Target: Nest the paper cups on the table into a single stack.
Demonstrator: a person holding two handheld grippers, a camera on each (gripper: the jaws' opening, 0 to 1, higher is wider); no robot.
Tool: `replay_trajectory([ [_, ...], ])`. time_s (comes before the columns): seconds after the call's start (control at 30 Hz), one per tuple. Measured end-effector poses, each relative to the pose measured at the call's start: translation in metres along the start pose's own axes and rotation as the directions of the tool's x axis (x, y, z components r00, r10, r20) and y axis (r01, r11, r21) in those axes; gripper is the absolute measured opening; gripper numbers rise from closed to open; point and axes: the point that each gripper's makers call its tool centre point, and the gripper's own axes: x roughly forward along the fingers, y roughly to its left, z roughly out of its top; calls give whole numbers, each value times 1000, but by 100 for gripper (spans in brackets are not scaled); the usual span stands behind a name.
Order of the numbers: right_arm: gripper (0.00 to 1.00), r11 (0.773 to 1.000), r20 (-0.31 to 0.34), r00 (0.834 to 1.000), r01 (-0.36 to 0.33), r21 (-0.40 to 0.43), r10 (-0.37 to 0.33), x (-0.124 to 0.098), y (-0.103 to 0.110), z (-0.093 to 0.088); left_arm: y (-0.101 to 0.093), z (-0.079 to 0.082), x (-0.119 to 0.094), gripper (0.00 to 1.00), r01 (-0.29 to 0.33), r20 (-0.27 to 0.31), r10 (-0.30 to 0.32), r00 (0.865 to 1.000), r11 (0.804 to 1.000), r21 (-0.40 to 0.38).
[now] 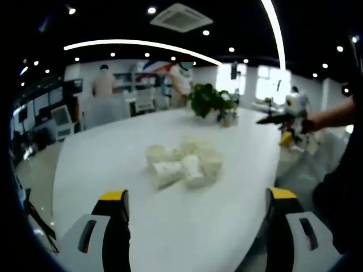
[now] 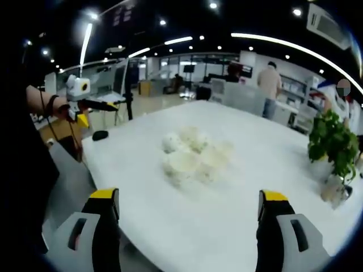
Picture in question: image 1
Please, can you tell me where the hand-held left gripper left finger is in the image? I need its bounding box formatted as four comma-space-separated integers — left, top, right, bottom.
57, 189, 132, 272

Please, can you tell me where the white office chair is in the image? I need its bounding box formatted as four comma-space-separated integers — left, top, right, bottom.
134, 90, 155, 114

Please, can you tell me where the group of round ceiling spotlights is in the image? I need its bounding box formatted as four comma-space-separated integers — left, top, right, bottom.
19, 5, 360, 87

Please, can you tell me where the white wall shelf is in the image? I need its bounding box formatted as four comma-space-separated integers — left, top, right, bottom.
112, 70, 171, 96

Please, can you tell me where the curved ceiling light strip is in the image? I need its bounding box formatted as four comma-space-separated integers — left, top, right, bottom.
63, 39, 222, 66
260, 0, 286, 70

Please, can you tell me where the black tripod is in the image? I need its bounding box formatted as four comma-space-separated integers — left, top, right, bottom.
22, 188, 60, 254

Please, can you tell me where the grey desk partition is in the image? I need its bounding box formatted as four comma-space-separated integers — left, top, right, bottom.
81, 95, 132, 130

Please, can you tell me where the white table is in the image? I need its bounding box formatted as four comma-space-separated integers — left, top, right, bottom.
52, 108, 285, 272

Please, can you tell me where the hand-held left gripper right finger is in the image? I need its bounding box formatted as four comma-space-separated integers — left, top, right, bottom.
264, 186, 344, 272

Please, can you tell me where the person's dark clothing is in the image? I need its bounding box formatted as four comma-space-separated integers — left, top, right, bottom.
313, 96, 363, 256

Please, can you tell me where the green potted plant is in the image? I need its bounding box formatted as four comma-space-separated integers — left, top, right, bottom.
186, 82, 239, 126

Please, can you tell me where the ceiling air conditioner vent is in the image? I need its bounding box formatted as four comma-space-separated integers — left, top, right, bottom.
149, 2, 214, 33

